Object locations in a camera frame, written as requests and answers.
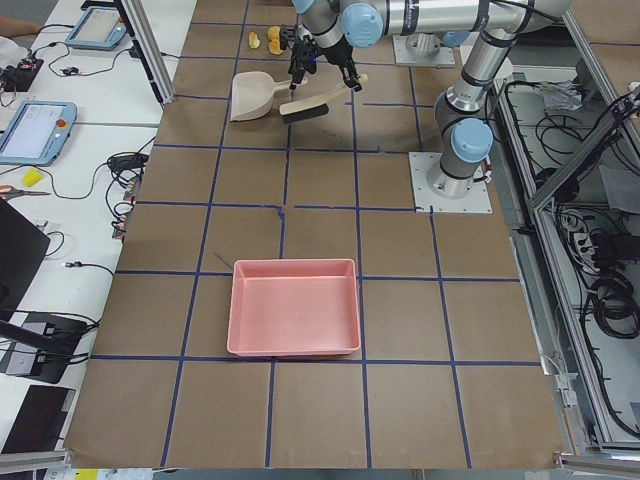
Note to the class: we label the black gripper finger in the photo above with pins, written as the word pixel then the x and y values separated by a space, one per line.
pixel 296 71
pixel 351 79

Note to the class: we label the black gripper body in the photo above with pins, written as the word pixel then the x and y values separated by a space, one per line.
pixel 301 53
pixel 342 54

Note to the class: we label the round brown bread roll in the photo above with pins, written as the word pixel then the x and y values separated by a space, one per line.
pixel 275 48

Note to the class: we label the small bread piece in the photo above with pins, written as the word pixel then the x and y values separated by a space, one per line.
pixel 273 32

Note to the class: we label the beige hand brush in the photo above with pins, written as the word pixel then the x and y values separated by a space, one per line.
pixel 317 105

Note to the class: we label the beige plastic dustpan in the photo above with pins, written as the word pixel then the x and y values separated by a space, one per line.
pixel 252 95

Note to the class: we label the pale bread piece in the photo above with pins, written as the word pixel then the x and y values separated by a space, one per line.
pixel 254 41

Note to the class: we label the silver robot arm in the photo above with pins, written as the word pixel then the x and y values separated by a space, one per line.
pixel 333 29
pixel 468 140

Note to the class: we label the pink plastic bin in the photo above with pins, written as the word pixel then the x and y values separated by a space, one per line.
pixel 294 307

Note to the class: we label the far blue teach pendant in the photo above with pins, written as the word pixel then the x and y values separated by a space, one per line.
pixel 99 28

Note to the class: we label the blue teach pendant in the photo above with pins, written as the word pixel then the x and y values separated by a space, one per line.
pixel 37 132
pixel 99 28

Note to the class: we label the near blue teach pendant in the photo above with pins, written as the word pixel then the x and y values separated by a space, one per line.
pixel 37 132

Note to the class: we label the black monitor stand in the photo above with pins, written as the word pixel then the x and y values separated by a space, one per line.
pixel 37 342

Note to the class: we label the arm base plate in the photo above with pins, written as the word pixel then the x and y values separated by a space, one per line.
pixel 435 192
pixel 422 50

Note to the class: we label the aluminium frame post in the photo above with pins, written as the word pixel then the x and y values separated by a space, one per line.
pixel 139 30

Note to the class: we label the orange handled scissors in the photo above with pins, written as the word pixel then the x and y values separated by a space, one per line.
pixel 8 192

